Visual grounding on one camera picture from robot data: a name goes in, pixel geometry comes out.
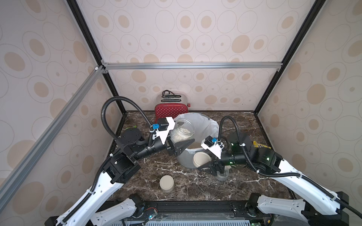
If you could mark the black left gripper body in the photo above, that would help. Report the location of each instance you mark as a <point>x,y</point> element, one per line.
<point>169,145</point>

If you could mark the red polka dot toaster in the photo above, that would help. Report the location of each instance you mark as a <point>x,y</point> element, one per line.
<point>171,105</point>

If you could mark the grey mesh waste bin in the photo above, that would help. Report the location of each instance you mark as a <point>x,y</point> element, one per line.
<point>186,158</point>

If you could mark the yellow candy packet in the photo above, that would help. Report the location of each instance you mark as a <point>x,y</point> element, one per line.
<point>258,145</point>

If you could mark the black vertical frame post right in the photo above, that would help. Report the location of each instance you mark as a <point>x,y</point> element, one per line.
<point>305,27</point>

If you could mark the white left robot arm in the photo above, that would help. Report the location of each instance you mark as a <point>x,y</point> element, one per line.
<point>115,171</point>

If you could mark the black vertical frame post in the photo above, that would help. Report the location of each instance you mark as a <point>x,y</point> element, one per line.
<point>83,26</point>
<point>305,27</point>

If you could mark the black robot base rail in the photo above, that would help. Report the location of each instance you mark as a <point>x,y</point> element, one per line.
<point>198,213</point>

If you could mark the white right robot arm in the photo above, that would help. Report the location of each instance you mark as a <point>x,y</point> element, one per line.
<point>317,205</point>

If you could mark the aluminium horizontal back rail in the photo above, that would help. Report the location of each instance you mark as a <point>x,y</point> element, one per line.
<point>201,65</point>

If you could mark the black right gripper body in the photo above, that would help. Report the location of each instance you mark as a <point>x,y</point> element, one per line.
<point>215,164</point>

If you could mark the white plastic bin liner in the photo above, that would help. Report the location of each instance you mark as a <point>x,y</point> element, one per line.
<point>204,127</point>

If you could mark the beige lidded jar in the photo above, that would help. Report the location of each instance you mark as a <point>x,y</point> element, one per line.
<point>166,183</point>
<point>183,130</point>

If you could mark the black vertical frame post left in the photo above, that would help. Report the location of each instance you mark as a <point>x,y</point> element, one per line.
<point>83,26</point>

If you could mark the aluminium left side rail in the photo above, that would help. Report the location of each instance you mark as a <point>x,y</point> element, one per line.
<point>22,170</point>

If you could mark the glass jar with rice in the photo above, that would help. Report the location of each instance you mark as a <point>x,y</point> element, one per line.
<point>223,176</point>

